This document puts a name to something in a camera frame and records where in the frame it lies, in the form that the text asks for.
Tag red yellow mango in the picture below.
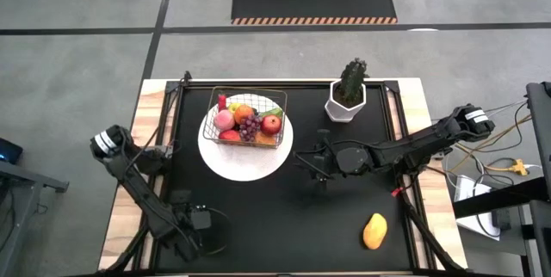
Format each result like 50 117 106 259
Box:
218 129 242 142

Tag black hazard-striped floor mat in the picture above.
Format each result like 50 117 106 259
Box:
230 0 399 26

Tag green cactus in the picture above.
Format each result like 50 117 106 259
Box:
338 57 369 105

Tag pink peach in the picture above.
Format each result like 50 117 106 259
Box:
214 109 236 132

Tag grey desk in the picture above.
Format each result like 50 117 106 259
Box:
0 159 70 269

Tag orange yellow fruit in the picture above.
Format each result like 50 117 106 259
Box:
253 131 277 146

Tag white flat box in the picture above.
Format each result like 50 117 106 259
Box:
454 174 503 242

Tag yellow power splitter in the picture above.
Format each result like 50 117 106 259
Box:
486 158 529 177

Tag metal wire basket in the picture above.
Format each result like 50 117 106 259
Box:
201 86 288 149

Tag white hexagonal plant pot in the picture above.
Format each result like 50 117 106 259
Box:
324 79 368 124

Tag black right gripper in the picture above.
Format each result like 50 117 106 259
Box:
294 128 344 183

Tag red apple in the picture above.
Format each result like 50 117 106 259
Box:
260 114 283 137

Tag red grape bunch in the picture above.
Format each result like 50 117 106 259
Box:
238 114 263 143

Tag black device with blue light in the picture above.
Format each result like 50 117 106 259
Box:
0 138 24 166

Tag dark office desk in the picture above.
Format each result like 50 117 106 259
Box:
451 175 551 277

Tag white round plate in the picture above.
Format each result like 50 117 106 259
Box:
197 93 294 182

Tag green bell pepper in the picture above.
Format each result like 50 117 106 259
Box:
257 107 284 119

